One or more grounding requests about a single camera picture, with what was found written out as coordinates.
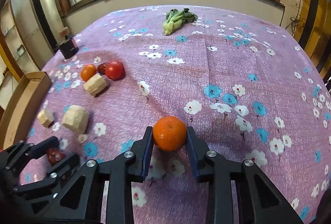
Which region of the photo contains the large red jujube date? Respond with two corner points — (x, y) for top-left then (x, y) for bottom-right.
(47, 148), (66, 166)

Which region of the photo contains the brown cardboard tray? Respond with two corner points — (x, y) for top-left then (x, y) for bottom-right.
(1, 71), (52, 149)

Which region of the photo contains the black jar with cork knob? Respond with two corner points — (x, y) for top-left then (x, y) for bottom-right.
(57, 27), (79, 60)

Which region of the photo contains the wooden wall shelf unit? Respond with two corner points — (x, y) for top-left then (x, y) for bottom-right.
(1, 0), (40, 109)

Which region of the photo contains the green bok choy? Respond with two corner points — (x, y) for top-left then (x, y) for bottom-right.
(162, 8), (198, 36)

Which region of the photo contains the hanging cable on wall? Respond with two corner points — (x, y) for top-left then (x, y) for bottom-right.
(286, 0), (304, 36)

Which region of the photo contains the tall standing air conditioner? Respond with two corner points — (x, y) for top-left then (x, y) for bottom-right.
(30, 0), (64, 54)

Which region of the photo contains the small beige yam chunk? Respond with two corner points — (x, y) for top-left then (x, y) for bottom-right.
(37, 108), (54, 128)

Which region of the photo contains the red cherry tomato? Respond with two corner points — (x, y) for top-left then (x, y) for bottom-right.
(105, 60), (125, 81)

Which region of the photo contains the dark red date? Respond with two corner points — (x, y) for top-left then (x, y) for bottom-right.
(98, 63), (108, 75)

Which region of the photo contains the orange tangerine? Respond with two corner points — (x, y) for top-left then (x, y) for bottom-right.
(153, 116), (187, 151)
(80, 64), (96, 82)

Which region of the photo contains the purple floral tablecloth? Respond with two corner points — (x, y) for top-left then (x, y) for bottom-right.
(28, 6), (330, 223)

